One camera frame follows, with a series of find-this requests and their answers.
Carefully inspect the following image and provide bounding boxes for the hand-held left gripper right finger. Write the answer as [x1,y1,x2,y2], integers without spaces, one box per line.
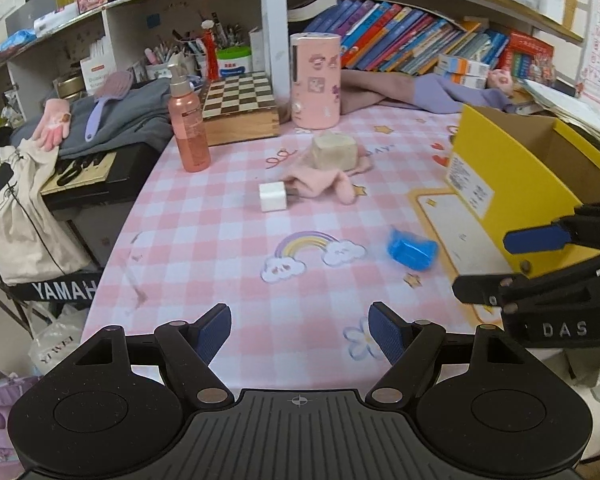
[365,301,527,407]

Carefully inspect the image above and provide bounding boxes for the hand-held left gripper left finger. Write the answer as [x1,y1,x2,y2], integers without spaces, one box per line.
[72,302,235,407]

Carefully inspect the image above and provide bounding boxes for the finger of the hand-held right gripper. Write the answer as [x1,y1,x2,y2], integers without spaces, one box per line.
[503,199,600,262]
[452,249,600,317]

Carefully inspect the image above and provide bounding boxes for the yellow cardboard box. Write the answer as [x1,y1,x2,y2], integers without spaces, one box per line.
[444,104,600,282]

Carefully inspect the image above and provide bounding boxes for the blue packet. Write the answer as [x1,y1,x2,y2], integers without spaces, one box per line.
[385,227,440,272]

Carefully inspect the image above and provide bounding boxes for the white charger plug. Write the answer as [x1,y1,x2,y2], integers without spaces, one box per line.
[258,181,294,213]

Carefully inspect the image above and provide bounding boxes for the green lid container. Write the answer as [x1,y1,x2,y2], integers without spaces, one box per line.
[215,45,254,77]

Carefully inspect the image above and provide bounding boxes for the pink checked tablecloth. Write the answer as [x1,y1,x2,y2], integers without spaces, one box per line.
[80,104,600,362]

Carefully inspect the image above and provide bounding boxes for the stack of papers and books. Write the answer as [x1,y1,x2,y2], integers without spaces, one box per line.
[509,74,600,162]

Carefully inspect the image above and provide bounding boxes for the white plastic bag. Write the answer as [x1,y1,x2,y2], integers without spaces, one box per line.
[27,304,89,377]

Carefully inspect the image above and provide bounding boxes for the pink knitted glove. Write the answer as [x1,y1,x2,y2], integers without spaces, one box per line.
[279,149,374,206]

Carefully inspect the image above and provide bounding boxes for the red books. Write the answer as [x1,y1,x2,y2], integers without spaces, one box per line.
[500,30,556,86]

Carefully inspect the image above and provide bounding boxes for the orange and white boxes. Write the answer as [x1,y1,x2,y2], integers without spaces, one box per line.
[437,52,491,90]

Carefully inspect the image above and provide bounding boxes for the beige foam block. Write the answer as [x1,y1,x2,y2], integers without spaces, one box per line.
[310,132,357,172]

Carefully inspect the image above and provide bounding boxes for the black piano keyboard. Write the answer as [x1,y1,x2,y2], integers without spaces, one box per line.
[39,142,169,212]

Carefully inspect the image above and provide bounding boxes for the pink spray bottle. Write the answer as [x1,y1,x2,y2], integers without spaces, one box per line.
[167,57,212,174]

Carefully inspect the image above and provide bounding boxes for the mauve cloth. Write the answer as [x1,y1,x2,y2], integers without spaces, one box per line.
[340,68,517,116]

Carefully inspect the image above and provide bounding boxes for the beige canvas bag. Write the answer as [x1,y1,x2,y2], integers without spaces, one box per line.
[0,137,89,287]

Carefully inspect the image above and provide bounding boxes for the grey clothes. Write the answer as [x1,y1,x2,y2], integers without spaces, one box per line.
[9,80,174,159]

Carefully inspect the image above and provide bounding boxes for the wooden chessboard box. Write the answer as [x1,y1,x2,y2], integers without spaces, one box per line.
[199,72,281,147]

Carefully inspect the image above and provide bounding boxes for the purple backpack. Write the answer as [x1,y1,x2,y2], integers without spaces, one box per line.
[0,374,42,477]

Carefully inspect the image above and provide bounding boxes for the row of colourful books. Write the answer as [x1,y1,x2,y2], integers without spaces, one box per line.
[305,0,511,79]

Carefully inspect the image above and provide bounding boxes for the pink cylinder with stickers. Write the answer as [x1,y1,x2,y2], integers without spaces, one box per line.
[288,32,342,131]

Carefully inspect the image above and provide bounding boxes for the purple hairbrush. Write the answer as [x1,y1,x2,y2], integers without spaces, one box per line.
[83,70,134,141]

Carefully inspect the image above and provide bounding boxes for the pink glove with bear patch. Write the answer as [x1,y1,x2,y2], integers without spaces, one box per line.
[32,98,73,152]

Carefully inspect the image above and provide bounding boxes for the red doll figure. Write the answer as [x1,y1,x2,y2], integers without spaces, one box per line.
[202,18,221,82]

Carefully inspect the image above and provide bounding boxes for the pens in holders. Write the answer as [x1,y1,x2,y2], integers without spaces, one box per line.
[144,9,246,82]

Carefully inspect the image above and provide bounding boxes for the white shelf unit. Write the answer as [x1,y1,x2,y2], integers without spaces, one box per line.
[0,0,588,126]

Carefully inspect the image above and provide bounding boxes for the thick black book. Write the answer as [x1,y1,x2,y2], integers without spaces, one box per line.
[287,0,340,24]

